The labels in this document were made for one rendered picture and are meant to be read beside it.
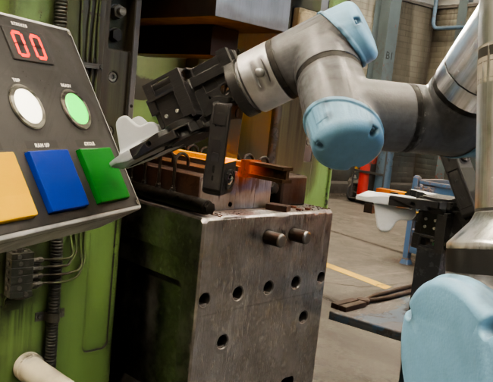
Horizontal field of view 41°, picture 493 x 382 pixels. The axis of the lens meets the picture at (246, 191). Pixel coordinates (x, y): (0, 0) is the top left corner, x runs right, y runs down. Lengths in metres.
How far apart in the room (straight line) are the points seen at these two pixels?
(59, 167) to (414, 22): 9.98
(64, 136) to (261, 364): 0.70
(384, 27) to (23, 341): 8.98
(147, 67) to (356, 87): 1.08
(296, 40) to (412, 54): 9.88
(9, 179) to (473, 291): 0.51
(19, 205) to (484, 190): 0.49
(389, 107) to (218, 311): 0.65
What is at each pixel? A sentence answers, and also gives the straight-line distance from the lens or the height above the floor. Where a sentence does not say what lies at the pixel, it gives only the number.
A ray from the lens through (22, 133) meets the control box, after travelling 0.79.
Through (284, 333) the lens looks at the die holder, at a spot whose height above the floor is 0.66.
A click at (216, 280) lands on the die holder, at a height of 0.80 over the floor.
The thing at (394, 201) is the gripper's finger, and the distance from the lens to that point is 1.01.
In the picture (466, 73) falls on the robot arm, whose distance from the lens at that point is 0.67.
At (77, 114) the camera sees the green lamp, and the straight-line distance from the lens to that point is 0.89.
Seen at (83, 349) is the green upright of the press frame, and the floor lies 0.63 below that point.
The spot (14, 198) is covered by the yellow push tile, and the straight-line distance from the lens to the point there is 0.72.
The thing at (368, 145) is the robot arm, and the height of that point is 1.09.
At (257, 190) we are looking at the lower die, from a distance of 1.31.
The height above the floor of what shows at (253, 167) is 1.00.
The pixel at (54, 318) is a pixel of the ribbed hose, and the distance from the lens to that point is 1.23.
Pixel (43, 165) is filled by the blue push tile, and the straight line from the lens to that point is 0.78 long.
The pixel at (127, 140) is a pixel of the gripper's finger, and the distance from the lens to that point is 0.83.
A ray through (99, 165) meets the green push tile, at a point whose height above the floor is 1.02.
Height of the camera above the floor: 1.11
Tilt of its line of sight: 7 degrees down
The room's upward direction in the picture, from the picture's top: 6 degrees clockwise
